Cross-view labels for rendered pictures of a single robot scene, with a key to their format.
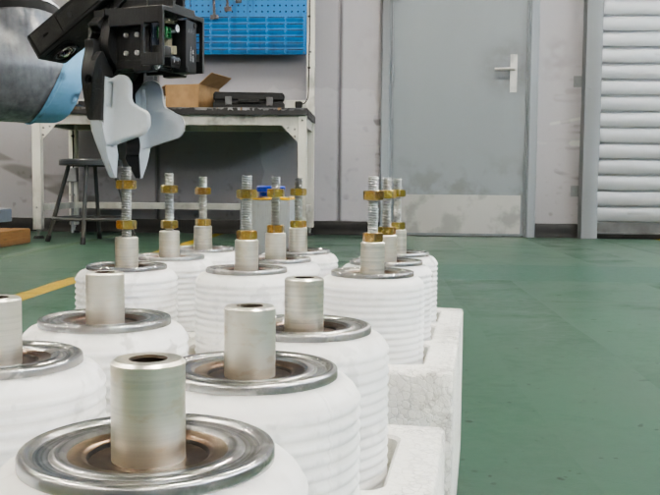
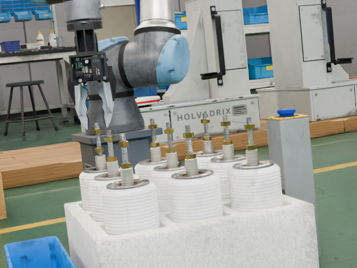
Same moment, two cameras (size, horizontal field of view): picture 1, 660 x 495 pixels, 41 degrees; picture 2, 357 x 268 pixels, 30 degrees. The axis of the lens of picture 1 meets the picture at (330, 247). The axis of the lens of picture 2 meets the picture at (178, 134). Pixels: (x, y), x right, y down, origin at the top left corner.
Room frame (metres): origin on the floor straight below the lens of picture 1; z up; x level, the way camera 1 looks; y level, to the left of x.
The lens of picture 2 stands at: (0.38, -1.10, 0.44)
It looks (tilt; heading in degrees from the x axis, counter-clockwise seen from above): 6 degrees down; 63
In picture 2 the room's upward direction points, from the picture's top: 6 degrees counter-clockwise
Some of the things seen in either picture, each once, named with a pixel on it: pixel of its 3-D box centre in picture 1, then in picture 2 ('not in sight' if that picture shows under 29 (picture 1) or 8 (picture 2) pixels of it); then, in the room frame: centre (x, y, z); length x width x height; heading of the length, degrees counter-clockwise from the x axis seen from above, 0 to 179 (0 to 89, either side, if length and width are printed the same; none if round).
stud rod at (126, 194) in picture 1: (126, 205); (98, 141); (0.85, 0.19, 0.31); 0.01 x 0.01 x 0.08
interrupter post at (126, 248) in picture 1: (127, 253); (101, 163); (0.85, 0.19, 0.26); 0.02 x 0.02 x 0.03
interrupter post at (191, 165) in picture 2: (386, 250); (191, 167); (0.92, -0.06, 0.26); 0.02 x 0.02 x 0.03
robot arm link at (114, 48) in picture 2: not in sight; (110, 65); (1.00, 0.48, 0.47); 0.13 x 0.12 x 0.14; 130
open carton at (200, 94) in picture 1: (192, 94); not in sight; (5.53, 0.86, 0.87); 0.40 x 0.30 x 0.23; 73
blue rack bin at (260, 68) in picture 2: not in sight; (258, 68); (4.25, 4.61, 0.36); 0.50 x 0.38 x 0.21; 86
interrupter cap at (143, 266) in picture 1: (127, 267); (101, 169); (0.85, 0.19, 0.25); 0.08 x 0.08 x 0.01
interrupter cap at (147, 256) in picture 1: (169, 257); (156, 161); (0.96, 0.17, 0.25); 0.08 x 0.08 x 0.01
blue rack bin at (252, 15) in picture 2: not in sight; (253, 15); (4.25, 4.63, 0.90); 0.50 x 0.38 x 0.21; 86
